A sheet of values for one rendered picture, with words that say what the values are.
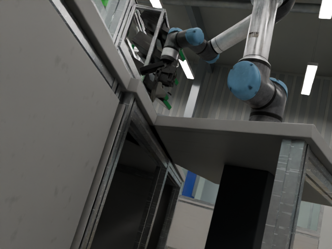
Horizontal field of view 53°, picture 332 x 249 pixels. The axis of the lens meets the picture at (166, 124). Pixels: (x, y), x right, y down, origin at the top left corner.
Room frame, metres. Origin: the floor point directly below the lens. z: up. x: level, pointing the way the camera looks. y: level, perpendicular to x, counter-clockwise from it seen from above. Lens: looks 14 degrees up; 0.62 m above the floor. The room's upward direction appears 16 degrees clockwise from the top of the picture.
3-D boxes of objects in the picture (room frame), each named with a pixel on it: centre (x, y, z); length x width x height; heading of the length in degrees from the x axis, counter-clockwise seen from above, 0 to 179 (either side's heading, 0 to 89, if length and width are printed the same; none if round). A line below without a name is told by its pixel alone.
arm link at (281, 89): (1.15, -0.34, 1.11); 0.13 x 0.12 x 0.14; 132
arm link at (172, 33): (1.41, 0.07, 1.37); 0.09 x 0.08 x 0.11; 42
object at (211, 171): (1.19, -0.31, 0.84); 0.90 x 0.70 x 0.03; 139
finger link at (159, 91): (1.40, 0.07, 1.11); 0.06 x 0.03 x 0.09; 79
